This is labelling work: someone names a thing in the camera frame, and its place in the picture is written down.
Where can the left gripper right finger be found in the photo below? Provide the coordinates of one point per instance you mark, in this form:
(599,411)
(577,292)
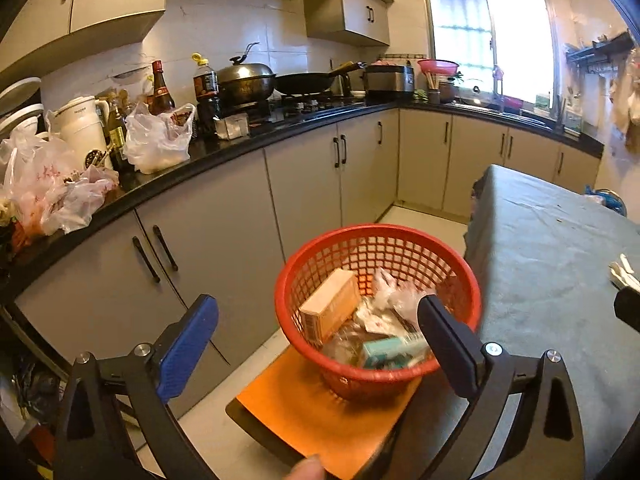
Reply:
(545,440)

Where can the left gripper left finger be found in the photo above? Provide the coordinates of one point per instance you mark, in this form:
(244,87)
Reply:
(91,440)

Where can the teal tissue pack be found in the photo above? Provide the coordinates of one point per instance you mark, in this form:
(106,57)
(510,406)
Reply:
(394,353)

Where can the clear plastic wrapper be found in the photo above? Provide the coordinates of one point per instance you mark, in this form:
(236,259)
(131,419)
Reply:
(345,345)

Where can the white blue carton box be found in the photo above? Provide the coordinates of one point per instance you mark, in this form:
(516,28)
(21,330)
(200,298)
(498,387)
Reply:
(330,306)

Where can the person's hand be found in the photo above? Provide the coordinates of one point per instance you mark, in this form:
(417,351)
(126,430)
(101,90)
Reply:
(310,468)

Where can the blue table cloth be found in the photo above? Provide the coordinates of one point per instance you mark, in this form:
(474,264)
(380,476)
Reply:
(541,255)

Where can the red plastic basket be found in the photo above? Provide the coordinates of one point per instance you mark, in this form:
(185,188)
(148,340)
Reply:
(409,255)

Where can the pink printed plastic bag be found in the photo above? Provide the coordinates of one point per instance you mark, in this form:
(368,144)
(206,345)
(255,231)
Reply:
(47,188)

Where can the white plastic bag on counter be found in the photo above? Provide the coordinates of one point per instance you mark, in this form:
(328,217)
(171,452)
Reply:
(158,142)

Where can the white electric kettle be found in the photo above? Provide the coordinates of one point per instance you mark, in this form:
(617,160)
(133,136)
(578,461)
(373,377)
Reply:
(77,123)

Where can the red capped sauce bottle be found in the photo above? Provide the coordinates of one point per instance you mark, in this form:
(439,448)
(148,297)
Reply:
(161,99)

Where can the dark soy sauce bottle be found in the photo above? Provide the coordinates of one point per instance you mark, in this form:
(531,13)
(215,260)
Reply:
(207,96)

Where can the steel wok with lid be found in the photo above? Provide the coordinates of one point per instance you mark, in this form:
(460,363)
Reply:
(243,83)

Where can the red plastic basin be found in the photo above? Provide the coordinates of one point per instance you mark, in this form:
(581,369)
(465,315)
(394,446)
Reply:
(438,67)

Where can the silver rice cooker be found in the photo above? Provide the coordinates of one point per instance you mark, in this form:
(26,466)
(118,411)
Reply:
(387,83)

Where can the black frying pan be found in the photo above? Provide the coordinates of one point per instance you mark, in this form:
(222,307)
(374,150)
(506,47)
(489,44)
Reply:
(306,84)

